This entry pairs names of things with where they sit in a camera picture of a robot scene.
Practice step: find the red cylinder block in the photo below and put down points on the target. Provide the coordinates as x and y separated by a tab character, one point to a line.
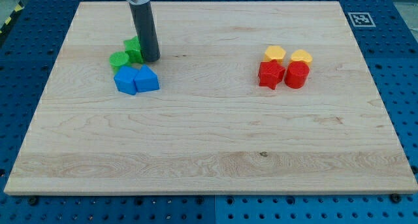
297	73

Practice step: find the green star block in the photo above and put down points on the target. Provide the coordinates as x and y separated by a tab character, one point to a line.
133	50

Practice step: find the green cylinder block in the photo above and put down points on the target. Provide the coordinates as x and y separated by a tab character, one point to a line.
117	60

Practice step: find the white fiducial marker tag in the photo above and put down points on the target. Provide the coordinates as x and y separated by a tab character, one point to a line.
361	19

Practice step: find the yellow pentagon block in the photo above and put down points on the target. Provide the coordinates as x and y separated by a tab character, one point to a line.
274	53

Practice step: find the yellow heart block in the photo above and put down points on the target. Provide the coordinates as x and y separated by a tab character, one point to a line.
301	56

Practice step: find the blue triangular block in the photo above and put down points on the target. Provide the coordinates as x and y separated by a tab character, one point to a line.
146	80

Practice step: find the blue cube block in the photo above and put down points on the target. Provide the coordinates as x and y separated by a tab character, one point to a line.
125	80

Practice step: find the red star block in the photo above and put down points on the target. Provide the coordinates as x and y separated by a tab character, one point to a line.
270	74

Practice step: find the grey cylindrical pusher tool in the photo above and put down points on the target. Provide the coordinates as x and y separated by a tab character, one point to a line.
144	24

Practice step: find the light wooden board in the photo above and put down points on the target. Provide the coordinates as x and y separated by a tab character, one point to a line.
210	129

